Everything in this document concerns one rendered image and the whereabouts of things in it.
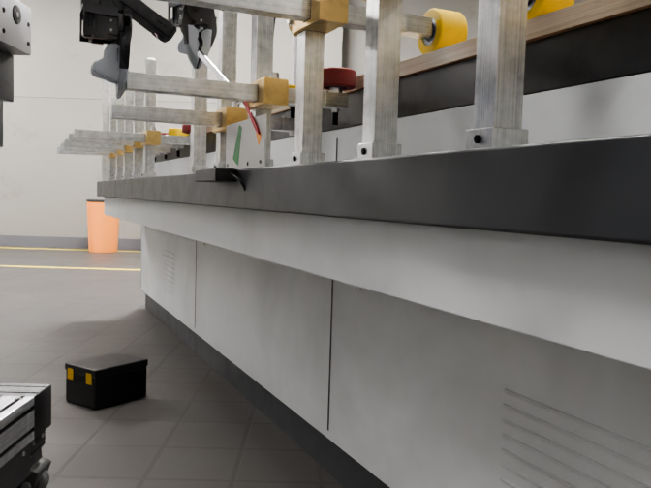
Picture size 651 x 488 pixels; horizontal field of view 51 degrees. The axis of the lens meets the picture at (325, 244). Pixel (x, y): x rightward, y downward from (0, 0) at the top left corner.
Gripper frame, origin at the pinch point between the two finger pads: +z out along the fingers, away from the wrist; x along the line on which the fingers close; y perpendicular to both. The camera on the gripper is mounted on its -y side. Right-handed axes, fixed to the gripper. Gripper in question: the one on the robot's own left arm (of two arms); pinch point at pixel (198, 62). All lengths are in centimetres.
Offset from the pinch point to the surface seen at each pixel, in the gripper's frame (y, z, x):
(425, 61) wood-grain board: -57, 5, -8
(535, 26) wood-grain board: -82, 5, 1
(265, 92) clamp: -29.1, 9.7, 4.4
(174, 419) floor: 36, 94, -19
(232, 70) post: 0.2, 0.3, -9.4
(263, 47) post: -22.9, -0.1, 0.3
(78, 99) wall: 621, -74, -258
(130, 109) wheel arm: 4.7, 11.6, 13.8
